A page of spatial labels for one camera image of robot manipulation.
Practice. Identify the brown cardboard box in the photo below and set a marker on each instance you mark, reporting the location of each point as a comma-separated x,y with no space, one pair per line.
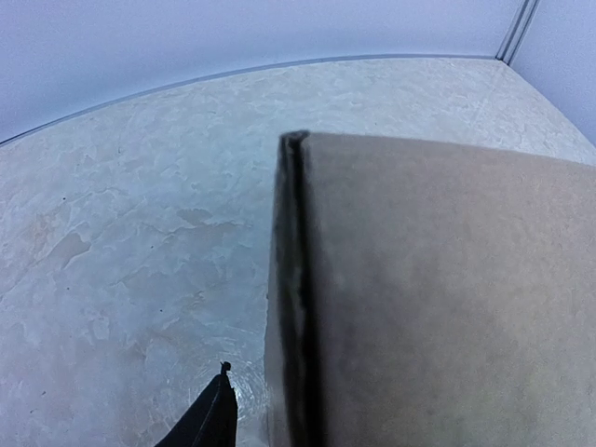
429,294

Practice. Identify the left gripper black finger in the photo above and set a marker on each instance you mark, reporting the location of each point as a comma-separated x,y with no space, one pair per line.
211,421

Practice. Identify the right aluminium corner post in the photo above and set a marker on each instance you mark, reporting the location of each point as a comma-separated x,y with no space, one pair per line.
516,31

